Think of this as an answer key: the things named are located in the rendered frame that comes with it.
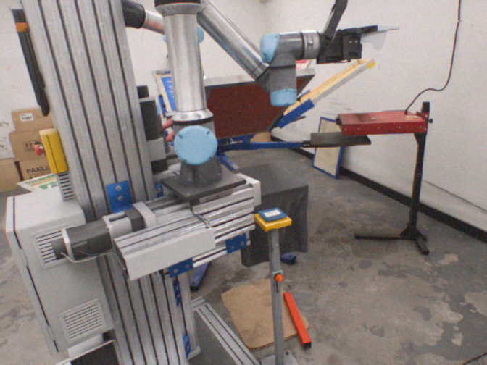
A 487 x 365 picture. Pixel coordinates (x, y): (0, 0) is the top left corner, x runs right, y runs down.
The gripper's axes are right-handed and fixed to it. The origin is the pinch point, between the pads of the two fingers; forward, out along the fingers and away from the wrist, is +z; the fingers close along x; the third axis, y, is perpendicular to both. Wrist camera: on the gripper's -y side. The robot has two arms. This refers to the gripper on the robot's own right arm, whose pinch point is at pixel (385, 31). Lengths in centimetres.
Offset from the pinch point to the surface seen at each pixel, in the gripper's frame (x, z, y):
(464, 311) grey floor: -79, 97, 158
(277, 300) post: -51, -28, 112
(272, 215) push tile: -45, -28, 65
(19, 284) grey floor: -180, -221, 145
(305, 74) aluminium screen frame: -76, 0, 5
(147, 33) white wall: -507, -128, -111
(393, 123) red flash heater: -138, 83, 40
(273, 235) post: -46, -28, 75
